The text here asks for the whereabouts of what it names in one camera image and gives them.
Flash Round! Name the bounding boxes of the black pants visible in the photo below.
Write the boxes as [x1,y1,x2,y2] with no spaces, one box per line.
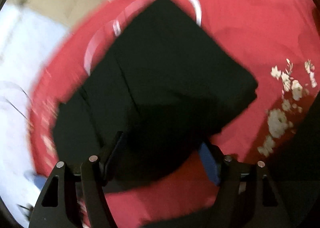
[53,0,258,183]

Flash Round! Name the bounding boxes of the red floral bed blanket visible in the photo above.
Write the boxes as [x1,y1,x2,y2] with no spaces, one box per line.
[29,0,319,227]

